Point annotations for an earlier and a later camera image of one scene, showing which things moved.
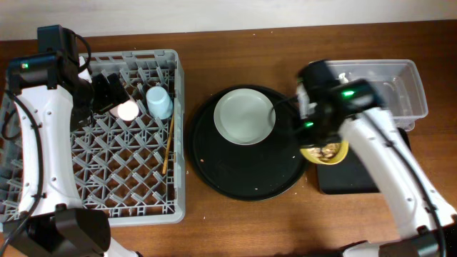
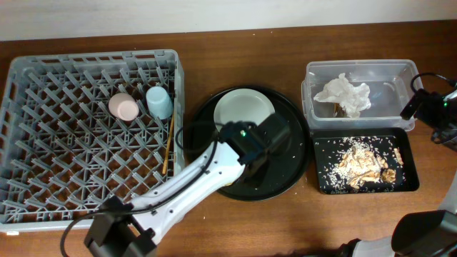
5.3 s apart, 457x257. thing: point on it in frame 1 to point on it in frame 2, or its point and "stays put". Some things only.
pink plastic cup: (126, 111) stays put
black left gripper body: (108, 93) to (277, 126)
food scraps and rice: (326, 152) to (364, 161)
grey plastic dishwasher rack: (134, 171) stays put
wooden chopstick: (169, 143) stays put
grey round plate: (244, 116) stays put
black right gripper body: (318, 141) to (409, 106)
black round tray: (269, 169) stays put
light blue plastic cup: (159, 102) stays put
